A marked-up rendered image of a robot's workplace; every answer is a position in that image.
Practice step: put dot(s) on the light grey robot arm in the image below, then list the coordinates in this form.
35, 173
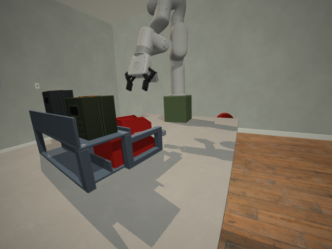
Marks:
149, 38

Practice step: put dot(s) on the grey metal shelf rack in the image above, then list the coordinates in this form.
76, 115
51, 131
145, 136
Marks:
76, 158

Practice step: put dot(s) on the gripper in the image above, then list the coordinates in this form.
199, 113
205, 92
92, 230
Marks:
140, 64

